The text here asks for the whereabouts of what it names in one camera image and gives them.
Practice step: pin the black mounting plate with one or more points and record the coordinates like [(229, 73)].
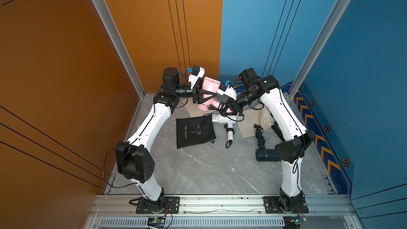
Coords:
[(284, 204), (166, 204)]

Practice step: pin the white hair dryer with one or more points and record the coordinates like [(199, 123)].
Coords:
[(228, 123)]

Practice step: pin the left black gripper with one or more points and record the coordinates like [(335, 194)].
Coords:
[(197, 96)]

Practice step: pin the left green circuit board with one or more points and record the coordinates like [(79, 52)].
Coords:
[(156, 222)]

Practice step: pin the beige cloth bag rear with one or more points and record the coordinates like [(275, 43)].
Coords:
[(193, 110)]

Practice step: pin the beige cloth bag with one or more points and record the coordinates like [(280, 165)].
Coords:
[(253, 117), (193, 110)]

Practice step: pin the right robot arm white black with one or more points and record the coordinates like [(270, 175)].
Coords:
[(296, 137)]

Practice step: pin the right green circuit board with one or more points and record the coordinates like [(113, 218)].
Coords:
[(293, 222)]

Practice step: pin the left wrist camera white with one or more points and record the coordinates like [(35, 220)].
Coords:
[(195, 73)]

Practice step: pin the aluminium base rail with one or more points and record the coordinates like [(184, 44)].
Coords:
[(244, 211)]

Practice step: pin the black drawstring dryer bag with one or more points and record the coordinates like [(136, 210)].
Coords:
[(194, 131)]

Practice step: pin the beige cloth bag right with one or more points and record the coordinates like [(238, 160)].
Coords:
[(253, 117)]

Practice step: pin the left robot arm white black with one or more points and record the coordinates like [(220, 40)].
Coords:
[(134, 160)]

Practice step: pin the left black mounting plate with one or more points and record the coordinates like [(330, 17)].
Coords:
[(166, 204)]

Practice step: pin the green circuit board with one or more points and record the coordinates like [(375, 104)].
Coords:
[(156, 222), (293, 222)]

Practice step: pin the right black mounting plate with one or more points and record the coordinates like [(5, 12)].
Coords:
[(284, 204)]

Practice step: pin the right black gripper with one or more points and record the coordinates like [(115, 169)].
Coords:
[(233, 106)]

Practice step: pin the dark green hair dryer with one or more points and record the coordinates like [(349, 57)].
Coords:
[(263, 154)]

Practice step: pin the pink hair dryer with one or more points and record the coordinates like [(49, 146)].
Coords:
[(212, 85)]

